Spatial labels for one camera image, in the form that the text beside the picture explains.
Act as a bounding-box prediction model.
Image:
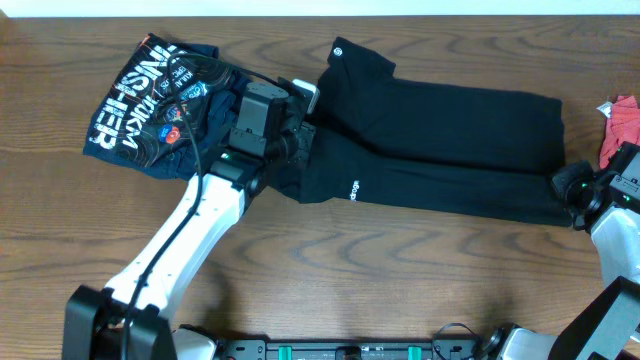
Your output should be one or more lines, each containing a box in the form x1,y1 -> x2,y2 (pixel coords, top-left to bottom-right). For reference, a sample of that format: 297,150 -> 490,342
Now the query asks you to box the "black t-shirt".
271,37 -> 571,227

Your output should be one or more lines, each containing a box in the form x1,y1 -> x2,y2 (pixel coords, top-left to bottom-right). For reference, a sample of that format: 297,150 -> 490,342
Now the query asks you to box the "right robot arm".
486,142 -> 639,360

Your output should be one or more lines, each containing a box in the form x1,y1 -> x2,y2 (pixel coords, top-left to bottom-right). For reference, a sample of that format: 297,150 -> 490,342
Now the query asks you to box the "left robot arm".
61,79 -> 320,359

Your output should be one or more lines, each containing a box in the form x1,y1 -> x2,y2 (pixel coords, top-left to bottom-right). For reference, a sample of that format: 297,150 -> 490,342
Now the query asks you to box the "red t-shirt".
597,96 -> 640,169

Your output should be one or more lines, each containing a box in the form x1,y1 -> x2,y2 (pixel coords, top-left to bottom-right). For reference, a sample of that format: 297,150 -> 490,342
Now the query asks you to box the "navy printed folded t-shirt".
83,33 -> 250,180

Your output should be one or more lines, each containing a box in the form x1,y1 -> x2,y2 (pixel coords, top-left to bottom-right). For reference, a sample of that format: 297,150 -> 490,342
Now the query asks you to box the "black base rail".
169,324 -> 501,360

